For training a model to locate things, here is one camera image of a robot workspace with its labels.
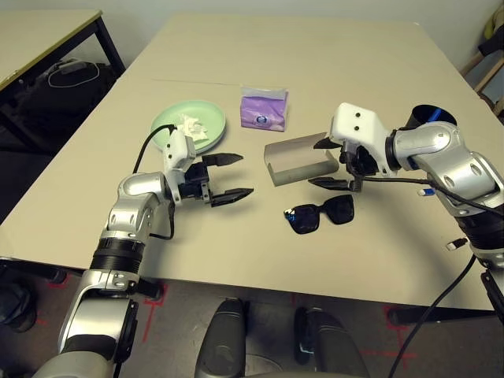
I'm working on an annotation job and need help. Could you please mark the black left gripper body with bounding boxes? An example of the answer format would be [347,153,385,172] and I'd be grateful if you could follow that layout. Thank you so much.
[179,159,216,208]

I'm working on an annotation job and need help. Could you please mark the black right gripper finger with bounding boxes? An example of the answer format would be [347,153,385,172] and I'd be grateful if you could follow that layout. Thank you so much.
[308,176,351,191]
[313,136,343,150]

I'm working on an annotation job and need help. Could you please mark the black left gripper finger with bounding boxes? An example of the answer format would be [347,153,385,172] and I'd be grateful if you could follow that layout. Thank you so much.
[209,187,255,209]
[202,152,244,167]

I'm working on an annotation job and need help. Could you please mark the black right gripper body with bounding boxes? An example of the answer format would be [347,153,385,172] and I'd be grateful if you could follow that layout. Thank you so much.
[338,141,389,193]

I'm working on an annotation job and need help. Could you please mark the grey glasses case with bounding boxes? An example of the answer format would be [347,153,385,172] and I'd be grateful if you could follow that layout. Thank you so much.
[263,132,339,187]

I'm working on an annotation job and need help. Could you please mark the white tissue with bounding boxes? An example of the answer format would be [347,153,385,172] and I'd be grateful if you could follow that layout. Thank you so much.
[176,113,209,142]

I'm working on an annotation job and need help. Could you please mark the black sunglasses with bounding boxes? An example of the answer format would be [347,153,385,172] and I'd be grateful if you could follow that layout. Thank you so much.
[282,194,355,236]

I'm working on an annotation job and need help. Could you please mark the light green plate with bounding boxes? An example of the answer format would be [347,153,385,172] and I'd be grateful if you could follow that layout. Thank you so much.
[150,100,228,154]

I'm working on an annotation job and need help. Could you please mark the purple tissue pack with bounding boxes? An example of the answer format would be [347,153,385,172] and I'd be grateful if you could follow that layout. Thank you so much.
[239,84,290,132]

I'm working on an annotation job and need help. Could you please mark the black cup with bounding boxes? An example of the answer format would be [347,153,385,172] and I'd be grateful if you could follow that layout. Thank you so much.
[407,104,458,131]

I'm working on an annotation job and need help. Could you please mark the black table foot with caster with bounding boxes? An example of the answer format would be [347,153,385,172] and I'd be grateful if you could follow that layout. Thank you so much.
[0,258,68,284]
[133,277,165,300]
[387,306,497,326]

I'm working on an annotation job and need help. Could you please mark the dark grey robot left leg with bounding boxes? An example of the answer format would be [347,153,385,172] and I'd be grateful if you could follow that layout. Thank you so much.
[195,298,249,378]

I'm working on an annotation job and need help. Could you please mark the dark grey robot leg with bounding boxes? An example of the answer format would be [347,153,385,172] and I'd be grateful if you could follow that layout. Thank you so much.
[195,298,249,378]
[293,306,371,378]

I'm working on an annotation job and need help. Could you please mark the wooden stool with green seat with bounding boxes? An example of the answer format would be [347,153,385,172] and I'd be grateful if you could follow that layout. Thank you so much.
[458,9,504,115]

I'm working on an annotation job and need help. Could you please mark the dark grey robot right leg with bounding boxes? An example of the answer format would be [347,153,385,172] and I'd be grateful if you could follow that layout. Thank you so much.
[293,306,371,378]

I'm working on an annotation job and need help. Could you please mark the grey power adapter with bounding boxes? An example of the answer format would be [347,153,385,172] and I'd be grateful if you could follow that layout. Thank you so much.
[54,57,86,74]

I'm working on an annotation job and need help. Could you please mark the grey robot waist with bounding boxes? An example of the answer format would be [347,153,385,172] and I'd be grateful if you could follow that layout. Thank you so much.
[243,352,284,378]

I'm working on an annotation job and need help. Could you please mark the black jacket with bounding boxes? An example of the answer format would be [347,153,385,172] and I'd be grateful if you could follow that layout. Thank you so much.
[478,27,504,58]

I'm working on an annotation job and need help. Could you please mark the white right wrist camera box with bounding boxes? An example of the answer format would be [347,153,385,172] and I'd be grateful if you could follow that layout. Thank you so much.
[328,102,395,176]

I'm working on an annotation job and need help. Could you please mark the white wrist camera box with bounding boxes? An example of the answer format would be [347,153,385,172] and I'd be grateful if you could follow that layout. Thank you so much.
[163,128,197,202]
[328,102,395,176]

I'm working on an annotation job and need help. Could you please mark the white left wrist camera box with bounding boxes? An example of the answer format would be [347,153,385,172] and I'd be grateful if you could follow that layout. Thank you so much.
[163,128,197,202]

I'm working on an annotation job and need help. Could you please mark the black left wrist camera cable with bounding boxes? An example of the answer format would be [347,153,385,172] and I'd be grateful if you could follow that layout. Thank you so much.
[132,124,176,241]

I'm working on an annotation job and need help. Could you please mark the thin white cable loop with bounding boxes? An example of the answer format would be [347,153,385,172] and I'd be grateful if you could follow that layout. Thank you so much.
[47,61,102,88]

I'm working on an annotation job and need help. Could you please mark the beige side table black frame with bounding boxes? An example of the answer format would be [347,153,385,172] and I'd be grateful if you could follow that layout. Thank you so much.
[0,9,127,119]

